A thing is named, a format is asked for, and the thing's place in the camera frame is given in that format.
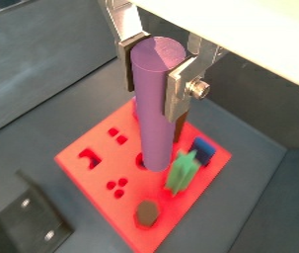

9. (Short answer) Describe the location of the tall purple round peg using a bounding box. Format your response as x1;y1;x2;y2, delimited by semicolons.
131;37;186;172

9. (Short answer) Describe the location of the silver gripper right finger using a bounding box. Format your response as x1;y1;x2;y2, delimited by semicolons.
162;32;231;143

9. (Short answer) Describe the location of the green star peg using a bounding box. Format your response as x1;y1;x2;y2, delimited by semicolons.
164;150;201;196

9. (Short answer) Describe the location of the red peg board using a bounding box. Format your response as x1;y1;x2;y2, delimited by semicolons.
55;102;231;253

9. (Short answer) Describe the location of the blue block peg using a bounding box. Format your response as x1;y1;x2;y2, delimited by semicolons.
190;137;217;166

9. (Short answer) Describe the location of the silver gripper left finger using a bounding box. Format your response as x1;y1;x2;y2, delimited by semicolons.
98;0;150;92

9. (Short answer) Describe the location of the black curved holder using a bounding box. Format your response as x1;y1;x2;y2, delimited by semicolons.
0;170;74;253

